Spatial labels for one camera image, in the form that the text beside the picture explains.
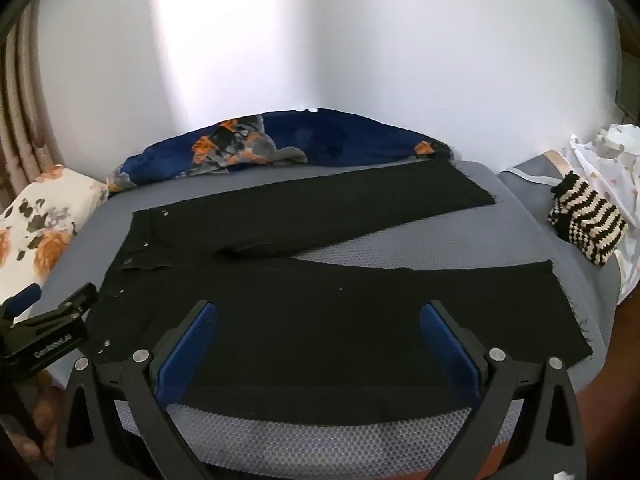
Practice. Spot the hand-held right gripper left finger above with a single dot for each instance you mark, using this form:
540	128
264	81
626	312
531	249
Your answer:
187	355

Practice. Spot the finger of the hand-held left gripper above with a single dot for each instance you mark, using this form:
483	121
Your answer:
77	297
22	297

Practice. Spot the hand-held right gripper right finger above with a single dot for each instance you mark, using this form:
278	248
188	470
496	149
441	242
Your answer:
450	350

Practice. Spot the black pants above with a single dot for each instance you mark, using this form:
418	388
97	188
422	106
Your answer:
325	320

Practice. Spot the white floral pillow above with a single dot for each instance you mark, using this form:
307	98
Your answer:
45	210

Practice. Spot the grey mesh mat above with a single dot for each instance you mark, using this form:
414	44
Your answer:
320	435

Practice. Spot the black and cream striped crochet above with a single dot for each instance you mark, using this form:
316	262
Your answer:
585	220

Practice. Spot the beige curtain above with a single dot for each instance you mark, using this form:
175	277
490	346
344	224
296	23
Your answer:
25	110

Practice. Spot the grey pillow with white trim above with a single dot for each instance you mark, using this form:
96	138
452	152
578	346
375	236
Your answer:
530	172

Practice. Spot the white clothes pile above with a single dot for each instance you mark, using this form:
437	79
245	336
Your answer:
610	170

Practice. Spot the blue floral blanket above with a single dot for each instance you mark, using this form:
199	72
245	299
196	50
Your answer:
340	135

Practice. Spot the brown wooden furniture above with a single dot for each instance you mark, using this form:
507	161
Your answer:
631	85

